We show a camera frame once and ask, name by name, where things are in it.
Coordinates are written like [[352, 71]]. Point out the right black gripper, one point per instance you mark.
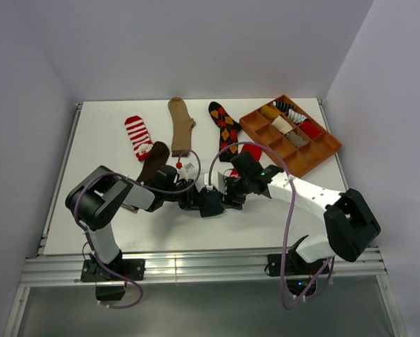
[[228, 197]]

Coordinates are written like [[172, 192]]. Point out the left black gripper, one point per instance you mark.
[[192, 199]]

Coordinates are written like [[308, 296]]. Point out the navy blue sock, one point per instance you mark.
[[211, 203]]

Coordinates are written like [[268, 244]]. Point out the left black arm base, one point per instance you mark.
[[92, 272]]

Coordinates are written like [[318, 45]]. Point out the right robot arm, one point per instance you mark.
[[349, 226]]

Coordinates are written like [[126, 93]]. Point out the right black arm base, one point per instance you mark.
[[295, 266]]

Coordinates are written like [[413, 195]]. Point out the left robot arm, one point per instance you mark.
[[97, 198]]

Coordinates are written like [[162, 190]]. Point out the red patterned sock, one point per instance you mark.
[[254, 151]]

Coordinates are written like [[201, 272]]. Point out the brown striped-cuff sock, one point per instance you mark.
[[155, 160]]

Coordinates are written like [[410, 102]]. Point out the black argyle sock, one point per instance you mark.
[[228, 131]]

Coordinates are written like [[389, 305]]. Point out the red white striped sock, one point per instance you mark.
[[139, 137]]

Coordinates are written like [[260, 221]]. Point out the tan sock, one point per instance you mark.
[[183, 124]]

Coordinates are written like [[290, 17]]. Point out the orange compartment tray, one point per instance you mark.
[[299, 161]]

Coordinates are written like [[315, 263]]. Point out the cream rolled sock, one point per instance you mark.
[[282, 125]]

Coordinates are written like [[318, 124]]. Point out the mustard rolled sock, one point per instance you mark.
[[269, 113]]

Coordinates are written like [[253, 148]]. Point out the red rolled sock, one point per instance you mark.
[[309, 129]]

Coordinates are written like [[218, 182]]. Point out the black white striped rolled sock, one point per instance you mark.
[[283, 106]]

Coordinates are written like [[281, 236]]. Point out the white grey striped rolled sock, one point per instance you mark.
[[296, 117]]

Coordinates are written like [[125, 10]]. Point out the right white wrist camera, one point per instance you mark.
[[211, 180]]

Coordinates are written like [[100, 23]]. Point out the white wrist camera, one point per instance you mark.
[[184, 170], [211, 180]]

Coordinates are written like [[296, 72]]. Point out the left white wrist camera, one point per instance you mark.
[[184, 170]]

